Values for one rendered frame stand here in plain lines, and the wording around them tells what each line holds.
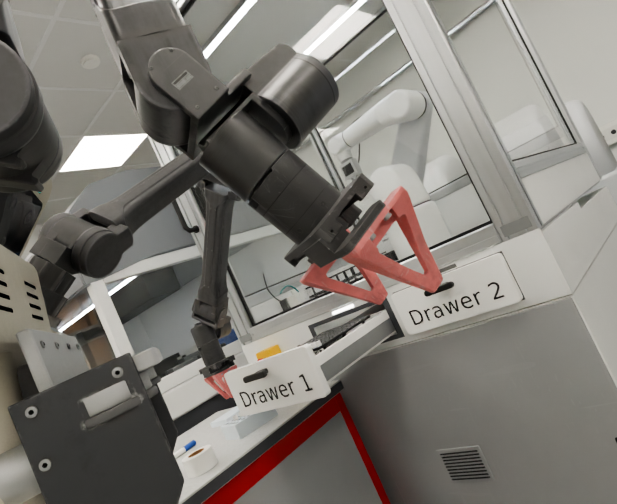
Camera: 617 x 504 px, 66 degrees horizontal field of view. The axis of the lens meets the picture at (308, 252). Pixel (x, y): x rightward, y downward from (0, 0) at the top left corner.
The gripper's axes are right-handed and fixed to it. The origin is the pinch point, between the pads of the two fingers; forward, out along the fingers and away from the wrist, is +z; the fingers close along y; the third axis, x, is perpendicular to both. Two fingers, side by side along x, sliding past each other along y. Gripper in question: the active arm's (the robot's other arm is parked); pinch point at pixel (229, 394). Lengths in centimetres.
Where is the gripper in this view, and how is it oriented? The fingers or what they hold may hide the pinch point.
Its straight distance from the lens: 131.9
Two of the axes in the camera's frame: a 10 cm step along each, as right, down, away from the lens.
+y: -5.5, 3.3, 7.6
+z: 4.2, 9.0, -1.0
